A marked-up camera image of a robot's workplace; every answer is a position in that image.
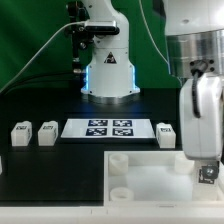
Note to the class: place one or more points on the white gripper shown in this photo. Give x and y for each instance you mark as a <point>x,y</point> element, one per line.
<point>202,137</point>

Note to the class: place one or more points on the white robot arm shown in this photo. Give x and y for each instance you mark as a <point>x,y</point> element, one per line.
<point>194,34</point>

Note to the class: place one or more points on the white marker board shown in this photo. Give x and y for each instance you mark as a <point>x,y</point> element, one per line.
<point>108,128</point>

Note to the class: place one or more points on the white fence obstacle wall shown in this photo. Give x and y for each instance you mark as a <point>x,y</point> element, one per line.
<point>102,215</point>

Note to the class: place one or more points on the black camera on mount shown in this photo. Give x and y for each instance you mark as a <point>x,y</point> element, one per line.
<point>90,18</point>

